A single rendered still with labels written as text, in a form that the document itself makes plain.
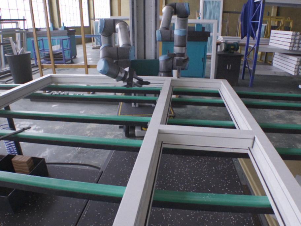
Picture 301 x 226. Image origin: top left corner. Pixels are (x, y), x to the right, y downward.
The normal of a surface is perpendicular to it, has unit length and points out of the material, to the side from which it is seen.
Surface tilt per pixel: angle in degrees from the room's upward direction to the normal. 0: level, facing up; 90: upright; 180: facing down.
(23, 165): 90
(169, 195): 0
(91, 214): 0
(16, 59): 94
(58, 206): 0
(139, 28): 90
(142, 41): 90
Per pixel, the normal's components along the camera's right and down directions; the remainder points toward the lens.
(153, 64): 0.06, 0.39
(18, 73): 0.30, 0.43
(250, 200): 0.00, -0.92
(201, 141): -0.15, 0.39
